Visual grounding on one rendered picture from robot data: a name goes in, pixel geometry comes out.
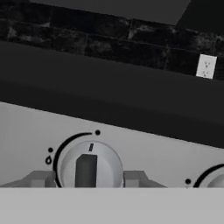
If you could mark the grey stove with black top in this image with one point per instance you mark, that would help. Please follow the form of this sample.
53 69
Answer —
151 157

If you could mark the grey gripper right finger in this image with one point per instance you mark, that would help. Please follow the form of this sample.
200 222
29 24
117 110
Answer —
135 179

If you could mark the dark wall cupboard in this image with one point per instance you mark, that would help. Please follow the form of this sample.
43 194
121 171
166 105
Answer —
207 14

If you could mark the white stove knob, dark grip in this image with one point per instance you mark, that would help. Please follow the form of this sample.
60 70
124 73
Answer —
216 181
108 169

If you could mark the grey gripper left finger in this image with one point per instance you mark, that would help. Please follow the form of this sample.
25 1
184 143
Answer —
38 179

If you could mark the white wall socket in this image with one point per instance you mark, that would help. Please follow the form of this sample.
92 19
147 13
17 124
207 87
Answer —
206 66

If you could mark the dark grey range hood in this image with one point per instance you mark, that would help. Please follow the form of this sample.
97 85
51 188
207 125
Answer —
116 8

